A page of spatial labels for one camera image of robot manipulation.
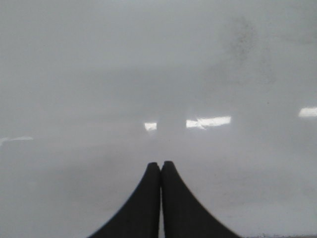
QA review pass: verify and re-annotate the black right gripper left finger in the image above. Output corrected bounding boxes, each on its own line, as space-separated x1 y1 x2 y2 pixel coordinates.
90 162 160 238

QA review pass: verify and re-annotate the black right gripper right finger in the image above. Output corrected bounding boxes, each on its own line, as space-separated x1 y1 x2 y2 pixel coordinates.
161 161 238 238

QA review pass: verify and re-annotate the white whiteboard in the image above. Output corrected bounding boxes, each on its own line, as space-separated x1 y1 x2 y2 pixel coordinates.
0 0 317 238

